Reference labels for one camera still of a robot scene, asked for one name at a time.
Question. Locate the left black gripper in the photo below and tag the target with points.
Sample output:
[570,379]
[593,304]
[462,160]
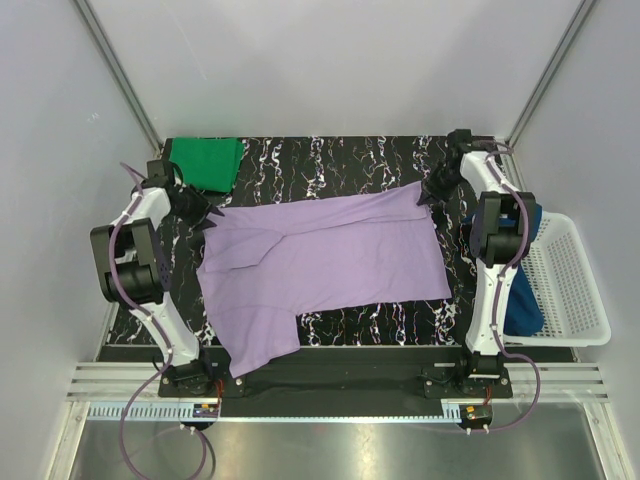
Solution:
[203,208]

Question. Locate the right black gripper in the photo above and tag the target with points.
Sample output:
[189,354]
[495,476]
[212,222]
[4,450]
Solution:
[430,193]

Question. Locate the purple t shirt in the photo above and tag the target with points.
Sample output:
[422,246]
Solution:
[264,266]

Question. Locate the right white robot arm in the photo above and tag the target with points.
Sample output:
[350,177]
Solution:
[499,238]

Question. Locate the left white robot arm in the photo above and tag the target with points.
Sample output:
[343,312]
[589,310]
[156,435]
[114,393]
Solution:
[133,270]

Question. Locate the folded green t shirt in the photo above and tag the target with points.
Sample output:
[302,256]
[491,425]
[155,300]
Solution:
[208,164]

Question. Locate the dark blue t shirt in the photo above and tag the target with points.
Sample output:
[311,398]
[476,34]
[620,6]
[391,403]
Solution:
[523,315]

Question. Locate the white plastic basket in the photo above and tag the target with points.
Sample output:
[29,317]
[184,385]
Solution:
[564,288]

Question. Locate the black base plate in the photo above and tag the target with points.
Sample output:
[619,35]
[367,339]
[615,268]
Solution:
[342,382]

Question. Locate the aluminium rail frame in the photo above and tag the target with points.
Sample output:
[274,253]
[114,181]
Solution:
[558,423]

